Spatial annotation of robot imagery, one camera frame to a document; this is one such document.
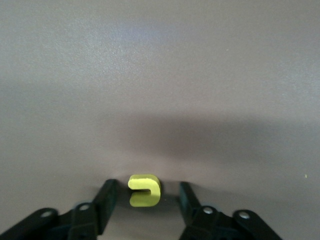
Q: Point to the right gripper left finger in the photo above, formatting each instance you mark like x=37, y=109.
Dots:
x=82, y=222

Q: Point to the brown table mat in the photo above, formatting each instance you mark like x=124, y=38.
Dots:
x=160, y=75

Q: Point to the yellow letter u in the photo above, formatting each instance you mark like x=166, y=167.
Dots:
x=155, y=190

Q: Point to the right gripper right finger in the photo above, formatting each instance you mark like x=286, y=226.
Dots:
x=212, y=225

